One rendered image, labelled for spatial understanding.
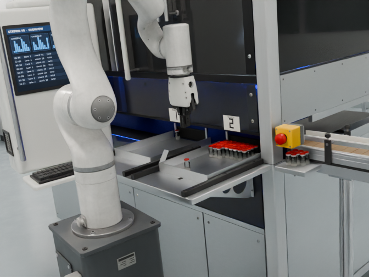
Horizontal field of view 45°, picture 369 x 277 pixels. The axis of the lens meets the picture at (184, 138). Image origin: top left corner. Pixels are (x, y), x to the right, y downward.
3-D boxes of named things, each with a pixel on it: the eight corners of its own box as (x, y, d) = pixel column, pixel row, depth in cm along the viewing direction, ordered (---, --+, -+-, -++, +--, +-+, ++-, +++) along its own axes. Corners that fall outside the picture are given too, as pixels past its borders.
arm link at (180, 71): (198, 64, 145) (199, 73, 146) (180, 63, 152) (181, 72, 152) (179, 67, 140) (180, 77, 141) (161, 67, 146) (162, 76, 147)
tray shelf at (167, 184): (167, 139, 224) (167, 136, 223) (283, 164, 172) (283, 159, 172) (82, 166, 194) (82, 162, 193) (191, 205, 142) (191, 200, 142)
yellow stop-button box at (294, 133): (287, 141, 166) (286, 122, 165) (303, 144, 161) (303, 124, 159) (274, 146, 162) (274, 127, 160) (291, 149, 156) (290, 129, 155)
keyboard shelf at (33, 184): (103, 155, 239) (102, 150, 238) (128, 165, 216) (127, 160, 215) (17, 177, 214) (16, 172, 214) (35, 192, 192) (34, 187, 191)
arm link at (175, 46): (160, 66, 147) (177, 67, 140) (155, 25, 144) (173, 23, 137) (179, 63, 152) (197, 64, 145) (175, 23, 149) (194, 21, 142)
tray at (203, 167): (220, 148, 194) (219, 140, 193) (268, 158, 175) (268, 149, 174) (159, 171, 172) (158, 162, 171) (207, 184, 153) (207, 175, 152)
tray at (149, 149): (173, 137, 220) (172, 130, 219) (211, 144, 201) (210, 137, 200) (115, 155, 199) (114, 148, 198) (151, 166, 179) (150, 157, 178)
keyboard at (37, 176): (108, 155, 226) (108, 151, 225) (121, 161, 215) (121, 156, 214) (29, 177, 205) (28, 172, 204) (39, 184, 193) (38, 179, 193)
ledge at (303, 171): (296, 160, 175) (296, 155, 174) (326, 166, 165) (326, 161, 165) (274, 170, 166) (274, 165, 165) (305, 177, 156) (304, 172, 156)
